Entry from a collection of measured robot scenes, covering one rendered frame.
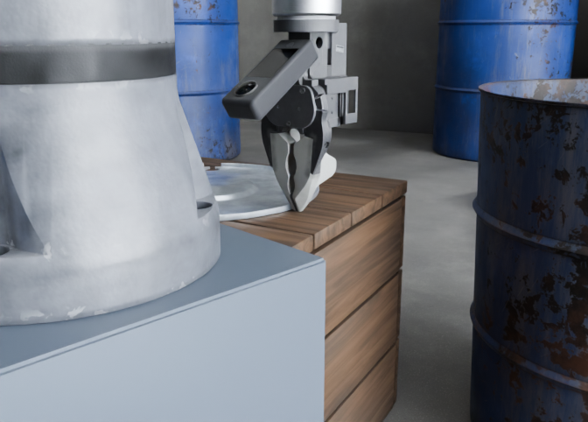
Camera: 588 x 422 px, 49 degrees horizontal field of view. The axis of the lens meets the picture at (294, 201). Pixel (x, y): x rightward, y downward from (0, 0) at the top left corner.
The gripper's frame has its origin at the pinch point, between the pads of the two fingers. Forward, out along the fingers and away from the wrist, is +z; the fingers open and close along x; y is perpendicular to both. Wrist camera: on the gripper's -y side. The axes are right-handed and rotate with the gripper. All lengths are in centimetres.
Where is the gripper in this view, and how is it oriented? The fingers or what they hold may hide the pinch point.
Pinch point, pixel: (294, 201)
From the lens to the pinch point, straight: 74.6
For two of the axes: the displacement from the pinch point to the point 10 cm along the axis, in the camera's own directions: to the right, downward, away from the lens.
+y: 6.5, -2.0, 7.3
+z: 0.0, 9.7, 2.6
